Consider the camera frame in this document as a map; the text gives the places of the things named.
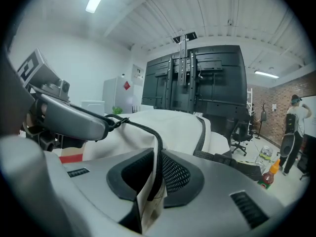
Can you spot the white microwave oven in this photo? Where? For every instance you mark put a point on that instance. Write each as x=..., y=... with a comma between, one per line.
x=92, y=107

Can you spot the white shelving rack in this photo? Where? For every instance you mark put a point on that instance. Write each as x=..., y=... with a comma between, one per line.
x=249, y=100

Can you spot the black metal cart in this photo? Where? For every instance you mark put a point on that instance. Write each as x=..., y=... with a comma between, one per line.
x=307, y=157

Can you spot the green potted plant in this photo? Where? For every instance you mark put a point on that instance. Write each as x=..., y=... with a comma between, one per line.
x=117, y=110

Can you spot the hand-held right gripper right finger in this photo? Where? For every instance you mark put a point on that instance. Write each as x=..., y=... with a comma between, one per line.
x=217, y=181

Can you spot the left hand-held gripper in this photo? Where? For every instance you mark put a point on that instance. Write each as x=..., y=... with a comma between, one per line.
x=37, y=68

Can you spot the white ceiling security camera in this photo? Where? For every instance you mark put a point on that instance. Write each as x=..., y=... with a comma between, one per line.
x=230, y=22

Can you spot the white and black oval pack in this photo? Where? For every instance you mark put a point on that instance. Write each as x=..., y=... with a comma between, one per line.
x=288, y=144

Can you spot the clear plastic bottle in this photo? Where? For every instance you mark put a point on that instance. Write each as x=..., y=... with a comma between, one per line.
x=264, y=155

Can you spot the silver refrigerator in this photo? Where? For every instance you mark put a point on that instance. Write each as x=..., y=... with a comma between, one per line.
x=117, y=95

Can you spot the white paper notice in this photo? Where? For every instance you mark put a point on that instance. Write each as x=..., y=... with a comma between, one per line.
x=274, y=107

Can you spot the orange-capped red sauce bottle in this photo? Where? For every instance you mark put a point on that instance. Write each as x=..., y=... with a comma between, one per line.
x=267, y=178

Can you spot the grey wall electrical box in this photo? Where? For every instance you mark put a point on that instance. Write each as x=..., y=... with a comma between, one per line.
x=138, y=74

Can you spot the whiteboard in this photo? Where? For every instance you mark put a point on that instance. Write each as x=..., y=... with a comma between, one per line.
x=310, y=115

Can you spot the large black screen on stand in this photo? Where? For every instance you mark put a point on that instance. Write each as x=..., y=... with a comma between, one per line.
x=209, y=83

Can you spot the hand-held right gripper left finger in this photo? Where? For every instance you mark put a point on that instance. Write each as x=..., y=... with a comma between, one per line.
x=98, y=179

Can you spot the red table cloth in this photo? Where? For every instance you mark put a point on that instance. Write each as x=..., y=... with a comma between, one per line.
x=70, y=158

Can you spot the white backpack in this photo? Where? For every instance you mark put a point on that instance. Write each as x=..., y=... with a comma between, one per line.
x=172, y=130

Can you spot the black router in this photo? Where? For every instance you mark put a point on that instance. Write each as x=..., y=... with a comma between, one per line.
x=136, y=109

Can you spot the black office chair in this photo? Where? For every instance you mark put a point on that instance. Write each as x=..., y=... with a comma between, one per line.
x=240, y=134

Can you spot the black coat stand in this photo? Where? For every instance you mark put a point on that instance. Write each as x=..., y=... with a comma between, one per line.
x=263, y=117

